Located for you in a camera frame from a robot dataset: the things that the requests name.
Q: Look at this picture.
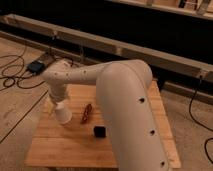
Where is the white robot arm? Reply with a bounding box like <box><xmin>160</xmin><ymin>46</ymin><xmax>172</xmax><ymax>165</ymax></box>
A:
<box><xmin>42</xmin><ymin>60</ymin><xmax>173</xmax><ymax>171</ymax></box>

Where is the black eraser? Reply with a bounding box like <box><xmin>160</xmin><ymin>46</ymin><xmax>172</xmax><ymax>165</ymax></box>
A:
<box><xmin>93</xmin><ymin>126</ymin><xmax>106</xmax><ymax>138</ymax></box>

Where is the blue power adapter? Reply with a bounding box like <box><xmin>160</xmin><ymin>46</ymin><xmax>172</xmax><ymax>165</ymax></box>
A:
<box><xmin>27</xmin><ymin>61</ymin><xmax>45</xmax><ymax>74</ymax></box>

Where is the wooden table board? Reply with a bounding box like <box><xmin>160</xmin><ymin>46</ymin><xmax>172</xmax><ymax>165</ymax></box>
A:
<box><xmin>24</xmin><ymin>79</ymin><xmax>182</xmax><ymax>169</ymax></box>

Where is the black floor cable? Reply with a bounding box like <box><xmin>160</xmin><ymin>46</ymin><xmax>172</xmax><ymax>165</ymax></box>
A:
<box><xmin>0</xmin><ymin>46</ymin><xmax>75</xmax><ymax>90</ymax></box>

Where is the black cable right side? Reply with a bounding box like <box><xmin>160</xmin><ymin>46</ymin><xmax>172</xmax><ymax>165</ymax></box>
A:
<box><xmin>188</xmin><ymin>75</ymin><xmax>213</xmax><ymax>165</ymax></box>

